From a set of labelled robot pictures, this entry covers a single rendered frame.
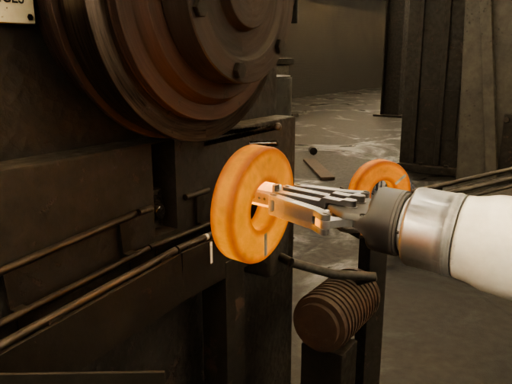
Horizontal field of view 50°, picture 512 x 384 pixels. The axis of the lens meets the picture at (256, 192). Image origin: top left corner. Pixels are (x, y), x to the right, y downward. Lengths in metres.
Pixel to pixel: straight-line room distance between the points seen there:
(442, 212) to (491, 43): 2.93
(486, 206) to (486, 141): 2.92
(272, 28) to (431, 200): 0.45
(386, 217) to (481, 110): 2.95
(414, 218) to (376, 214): 0.04
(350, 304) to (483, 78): 2.48
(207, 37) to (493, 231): 0.45
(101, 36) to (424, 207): 0.45
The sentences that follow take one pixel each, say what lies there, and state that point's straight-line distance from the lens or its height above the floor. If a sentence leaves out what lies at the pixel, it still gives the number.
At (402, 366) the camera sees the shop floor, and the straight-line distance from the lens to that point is 1.99.
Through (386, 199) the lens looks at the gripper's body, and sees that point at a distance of 0.61.
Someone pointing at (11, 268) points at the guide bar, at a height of 0.74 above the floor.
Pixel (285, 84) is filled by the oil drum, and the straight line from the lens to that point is 3.71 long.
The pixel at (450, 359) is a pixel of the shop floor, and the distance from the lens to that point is 2.08.
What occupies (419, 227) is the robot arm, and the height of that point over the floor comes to 0.85.
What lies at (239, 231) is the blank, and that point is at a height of 0.81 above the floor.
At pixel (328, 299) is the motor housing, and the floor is 0.53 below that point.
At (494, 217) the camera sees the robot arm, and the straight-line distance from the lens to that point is 0.57.
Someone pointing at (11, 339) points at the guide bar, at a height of 0.69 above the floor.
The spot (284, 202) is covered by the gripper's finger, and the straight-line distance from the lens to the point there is 0.65.
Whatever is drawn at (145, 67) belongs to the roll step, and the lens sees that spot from 0.78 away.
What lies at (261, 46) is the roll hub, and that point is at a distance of 0.91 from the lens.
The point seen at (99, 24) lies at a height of 1.06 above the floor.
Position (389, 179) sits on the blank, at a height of 0.74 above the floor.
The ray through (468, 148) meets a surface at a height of 0.46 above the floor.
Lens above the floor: 1.02
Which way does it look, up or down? 14 degrees down
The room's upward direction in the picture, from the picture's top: straight up
